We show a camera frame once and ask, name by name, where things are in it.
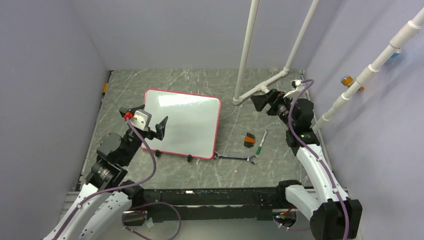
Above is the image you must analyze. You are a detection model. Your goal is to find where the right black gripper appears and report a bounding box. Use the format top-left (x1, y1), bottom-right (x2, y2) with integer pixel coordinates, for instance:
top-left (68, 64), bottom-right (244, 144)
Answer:
top-left (250, 88), bottom-right (297, 130)

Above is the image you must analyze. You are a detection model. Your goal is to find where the green whiteboard marker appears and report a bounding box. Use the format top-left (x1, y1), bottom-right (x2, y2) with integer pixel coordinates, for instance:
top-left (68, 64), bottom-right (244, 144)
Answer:
top-left (255, 130), bottom-right (269, 155)

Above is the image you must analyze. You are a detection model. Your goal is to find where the pink framed whiteboard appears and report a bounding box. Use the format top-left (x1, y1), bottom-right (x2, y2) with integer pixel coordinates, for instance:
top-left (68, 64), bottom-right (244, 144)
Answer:
top-left (144, 88), bottom-right (221, 160)

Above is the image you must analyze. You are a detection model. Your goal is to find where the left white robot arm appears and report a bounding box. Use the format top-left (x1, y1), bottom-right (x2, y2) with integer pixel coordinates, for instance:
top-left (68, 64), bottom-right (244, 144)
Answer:
top-left (45, 105), bottom-right (169, 240)

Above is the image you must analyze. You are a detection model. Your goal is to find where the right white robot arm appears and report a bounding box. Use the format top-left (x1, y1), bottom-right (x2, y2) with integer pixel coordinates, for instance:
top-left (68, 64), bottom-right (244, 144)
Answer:
top-left (251, 89), bottom-right (363, 240)

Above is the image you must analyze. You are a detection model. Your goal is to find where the silver open end wrench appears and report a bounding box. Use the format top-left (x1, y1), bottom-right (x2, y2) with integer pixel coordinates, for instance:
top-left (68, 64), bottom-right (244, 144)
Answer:
top-left (213, 151), bottom-right (259, 165)

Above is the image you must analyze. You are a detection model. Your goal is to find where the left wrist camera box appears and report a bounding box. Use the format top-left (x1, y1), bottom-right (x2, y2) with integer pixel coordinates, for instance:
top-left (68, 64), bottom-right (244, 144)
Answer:
top-left (130, 109), bottom-right (152, 131)

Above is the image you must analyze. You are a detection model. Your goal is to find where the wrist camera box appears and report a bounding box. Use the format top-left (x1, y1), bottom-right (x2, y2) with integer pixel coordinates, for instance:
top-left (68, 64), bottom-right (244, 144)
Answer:
top-left (130, 109), bottom-right (152, 131)
top-left (284, 79), bottom-right (305, 99)

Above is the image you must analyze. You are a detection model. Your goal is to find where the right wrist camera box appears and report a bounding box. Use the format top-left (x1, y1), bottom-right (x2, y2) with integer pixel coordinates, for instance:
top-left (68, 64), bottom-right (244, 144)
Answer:
top-left (284, 79), bottom-right (305, 99)

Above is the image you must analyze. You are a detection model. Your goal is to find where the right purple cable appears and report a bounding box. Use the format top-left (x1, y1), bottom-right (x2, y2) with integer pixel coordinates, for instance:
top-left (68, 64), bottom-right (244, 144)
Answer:
top-left (287, 79), bottom-right (350, 240)

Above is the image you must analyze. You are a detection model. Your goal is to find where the purple cable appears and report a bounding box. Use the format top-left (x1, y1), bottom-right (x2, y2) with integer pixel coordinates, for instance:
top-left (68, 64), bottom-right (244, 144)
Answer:
top-left (52, 117), bottom-right (182, 240)
top-left (287, 79), bottom-right (350, 240)

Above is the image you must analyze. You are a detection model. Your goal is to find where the orange wall knob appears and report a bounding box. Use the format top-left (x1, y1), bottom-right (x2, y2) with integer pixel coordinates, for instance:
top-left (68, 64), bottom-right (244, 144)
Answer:
top-left (340, 75), bottom-right (354, 88)

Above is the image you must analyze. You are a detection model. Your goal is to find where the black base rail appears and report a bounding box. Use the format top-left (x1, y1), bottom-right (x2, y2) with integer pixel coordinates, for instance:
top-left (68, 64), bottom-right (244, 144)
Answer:
top-left (130, 186), bottom-right (295, 223)

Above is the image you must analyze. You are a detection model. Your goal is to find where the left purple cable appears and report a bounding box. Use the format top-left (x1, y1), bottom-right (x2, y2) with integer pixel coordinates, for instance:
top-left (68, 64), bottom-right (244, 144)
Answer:
top-left (52, 117), bottom-right (182, 240)

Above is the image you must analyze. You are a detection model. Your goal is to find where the white pvc pipe frame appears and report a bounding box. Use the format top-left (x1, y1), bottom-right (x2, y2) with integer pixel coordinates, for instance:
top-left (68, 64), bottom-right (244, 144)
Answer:
top-left (229, 0), bottom-right (424, 146)

